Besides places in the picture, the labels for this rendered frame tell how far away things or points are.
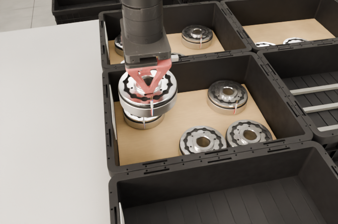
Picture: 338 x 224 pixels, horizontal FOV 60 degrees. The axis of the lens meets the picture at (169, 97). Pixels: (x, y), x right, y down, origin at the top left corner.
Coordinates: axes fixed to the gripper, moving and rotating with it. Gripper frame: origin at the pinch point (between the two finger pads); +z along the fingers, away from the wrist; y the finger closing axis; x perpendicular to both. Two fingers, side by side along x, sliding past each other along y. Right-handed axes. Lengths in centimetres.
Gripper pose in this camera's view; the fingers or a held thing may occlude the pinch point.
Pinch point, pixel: (146, 79)
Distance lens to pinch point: 50.5
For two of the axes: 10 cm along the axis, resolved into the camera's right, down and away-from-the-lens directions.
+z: -0.1, 7.1, 7.1
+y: -1.9, -6.9, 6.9
